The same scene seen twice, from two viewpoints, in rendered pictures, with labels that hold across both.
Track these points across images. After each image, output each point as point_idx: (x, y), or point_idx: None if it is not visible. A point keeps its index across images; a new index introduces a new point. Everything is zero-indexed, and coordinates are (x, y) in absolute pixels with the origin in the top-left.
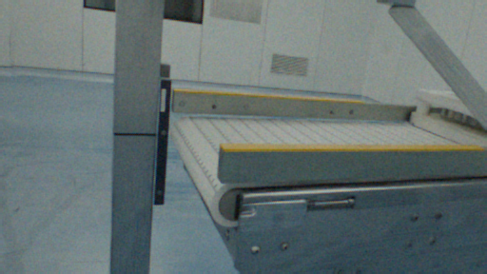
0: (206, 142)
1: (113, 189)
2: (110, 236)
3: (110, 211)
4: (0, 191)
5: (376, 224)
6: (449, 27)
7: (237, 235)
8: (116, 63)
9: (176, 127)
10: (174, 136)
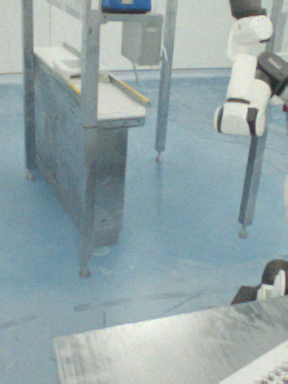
0: (120, 109)
1: (96, 145)
2: (95, 161)
3: (90, 156)
4: None
5: None
6: None
7: (145, 117)
8: (97, 104)
9: (100, 114)
10: (103, 116)
